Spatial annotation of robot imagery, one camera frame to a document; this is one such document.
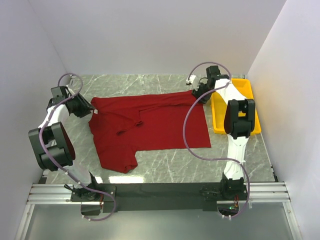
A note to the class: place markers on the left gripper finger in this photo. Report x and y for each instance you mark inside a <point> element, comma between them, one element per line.
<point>80,113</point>
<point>84,105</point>

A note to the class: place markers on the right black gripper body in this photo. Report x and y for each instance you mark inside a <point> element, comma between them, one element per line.
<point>202,89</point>

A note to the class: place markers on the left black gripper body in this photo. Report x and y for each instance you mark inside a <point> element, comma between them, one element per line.
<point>77,105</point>

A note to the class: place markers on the red t shirt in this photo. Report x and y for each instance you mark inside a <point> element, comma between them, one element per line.
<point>123,125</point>

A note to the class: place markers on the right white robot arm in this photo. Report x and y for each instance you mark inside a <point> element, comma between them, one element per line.
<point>238,123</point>

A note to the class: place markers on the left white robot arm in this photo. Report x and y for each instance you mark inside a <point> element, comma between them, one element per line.
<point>53,148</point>

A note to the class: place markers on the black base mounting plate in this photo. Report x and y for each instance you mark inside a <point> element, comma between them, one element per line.
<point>115,197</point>

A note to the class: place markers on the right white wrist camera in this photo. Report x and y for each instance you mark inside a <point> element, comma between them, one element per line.
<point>192,81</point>

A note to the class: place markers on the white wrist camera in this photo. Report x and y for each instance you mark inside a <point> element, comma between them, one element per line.
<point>192,81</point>
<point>71,80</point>

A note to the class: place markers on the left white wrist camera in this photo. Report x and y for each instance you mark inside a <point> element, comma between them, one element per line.
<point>71,80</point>

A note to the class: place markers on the aluminium frame rail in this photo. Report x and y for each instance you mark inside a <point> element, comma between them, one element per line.
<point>56,194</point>

